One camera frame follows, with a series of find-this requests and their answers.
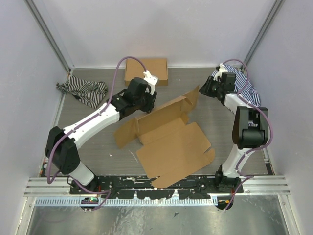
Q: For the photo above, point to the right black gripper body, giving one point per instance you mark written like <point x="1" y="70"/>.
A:
<point x="216" y="87"/>

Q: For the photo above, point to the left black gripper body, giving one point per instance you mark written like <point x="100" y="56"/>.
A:
<point x="146" y="104"/>

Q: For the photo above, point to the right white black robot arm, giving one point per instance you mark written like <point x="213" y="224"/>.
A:
<point x="249" y="133"/>

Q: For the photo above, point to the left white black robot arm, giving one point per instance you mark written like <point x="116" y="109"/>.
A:
<point x="63" y="144"/>

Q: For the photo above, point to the blue white striped cloth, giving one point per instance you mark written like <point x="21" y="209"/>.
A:
<point x="243" y="84"/>

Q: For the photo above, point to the black white striped cloth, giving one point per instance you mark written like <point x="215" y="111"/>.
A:
<point x="90" y="93"/>

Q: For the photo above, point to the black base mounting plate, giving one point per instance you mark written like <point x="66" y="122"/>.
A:
<point x="140" y="186"/>

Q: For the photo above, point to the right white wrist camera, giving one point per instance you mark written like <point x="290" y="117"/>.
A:
<point x="220" y="69"/>

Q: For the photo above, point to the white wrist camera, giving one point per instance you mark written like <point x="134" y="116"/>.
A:
<point x="152" y="81"/>
<point x="220" y="69"/>

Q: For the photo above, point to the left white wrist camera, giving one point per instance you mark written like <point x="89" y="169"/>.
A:
<point x="152" y="81"/>

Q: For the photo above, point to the right aluminium corner post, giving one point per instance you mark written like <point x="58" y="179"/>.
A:
<point x="264" y="29"/>

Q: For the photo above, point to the aluminium corner post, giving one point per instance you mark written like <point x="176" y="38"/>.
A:
<point x="264" y="29"/>
<point x="42" y="16"/>

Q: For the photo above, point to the aluminium rail front bar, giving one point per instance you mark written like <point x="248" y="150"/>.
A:
<point x="259" y="184"/>

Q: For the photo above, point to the grey slotted cable duct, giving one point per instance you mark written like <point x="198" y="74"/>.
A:
<point x="79" y="201"/>

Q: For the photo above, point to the left aluminium corner post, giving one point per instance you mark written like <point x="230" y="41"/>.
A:
<point x="42" y="16"/>

